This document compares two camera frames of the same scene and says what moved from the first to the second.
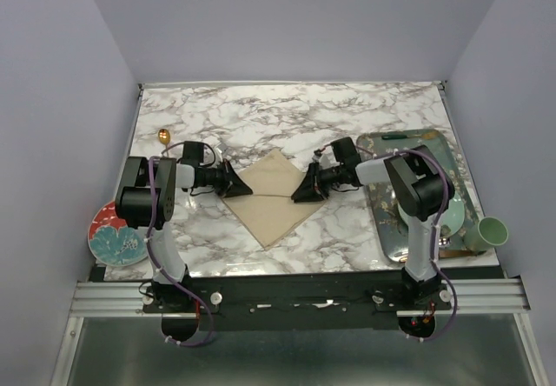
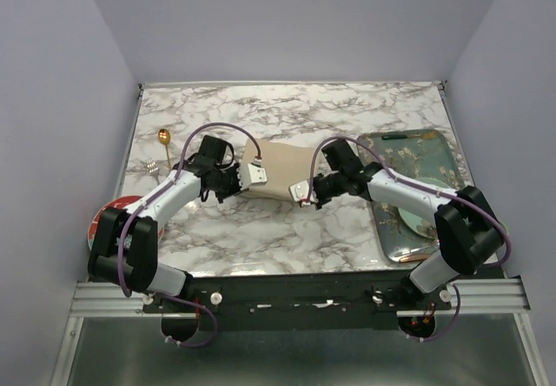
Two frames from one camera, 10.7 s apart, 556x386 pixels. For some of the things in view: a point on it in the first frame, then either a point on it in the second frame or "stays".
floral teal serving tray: x=393 y=230 stays
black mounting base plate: x=297 y=302 stays
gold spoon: x=164 y=136 stays
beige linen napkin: x=269 y=210 -> x=285 y=166
